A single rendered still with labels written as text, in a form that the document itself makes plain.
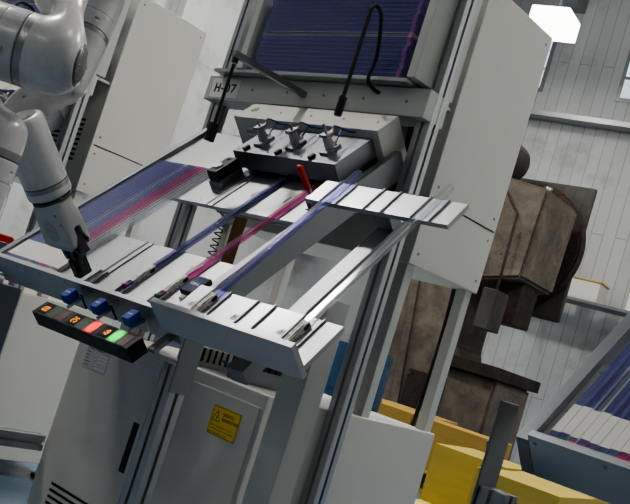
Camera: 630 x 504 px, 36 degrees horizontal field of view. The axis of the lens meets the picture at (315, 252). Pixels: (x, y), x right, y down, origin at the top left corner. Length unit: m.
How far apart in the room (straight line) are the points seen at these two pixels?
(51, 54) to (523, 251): 6.77
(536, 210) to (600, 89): 4.17
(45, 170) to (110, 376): 0.77
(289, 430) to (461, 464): 3.34
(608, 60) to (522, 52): 9.62
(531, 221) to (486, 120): 5.66
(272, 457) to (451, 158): 0.97
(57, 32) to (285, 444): 0.79
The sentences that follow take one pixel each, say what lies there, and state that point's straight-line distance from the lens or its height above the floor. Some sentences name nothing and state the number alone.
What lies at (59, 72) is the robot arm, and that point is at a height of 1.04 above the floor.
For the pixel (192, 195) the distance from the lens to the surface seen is 2.34.
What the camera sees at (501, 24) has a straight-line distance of 2.51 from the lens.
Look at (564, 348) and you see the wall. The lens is 11.36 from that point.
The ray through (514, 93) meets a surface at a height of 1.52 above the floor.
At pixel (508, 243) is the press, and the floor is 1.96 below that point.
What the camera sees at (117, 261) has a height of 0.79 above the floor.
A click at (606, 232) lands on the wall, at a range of 11.51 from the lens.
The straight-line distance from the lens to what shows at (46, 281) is 2.20.
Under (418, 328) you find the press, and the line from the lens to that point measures 8.37.
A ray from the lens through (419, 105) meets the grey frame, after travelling 2.23.
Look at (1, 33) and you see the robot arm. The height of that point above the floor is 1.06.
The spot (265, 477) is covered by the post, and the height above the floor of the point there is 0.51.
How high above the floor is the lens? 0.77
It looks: 5 degrees up
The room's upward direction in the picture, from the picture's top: 17 degrees clockwise
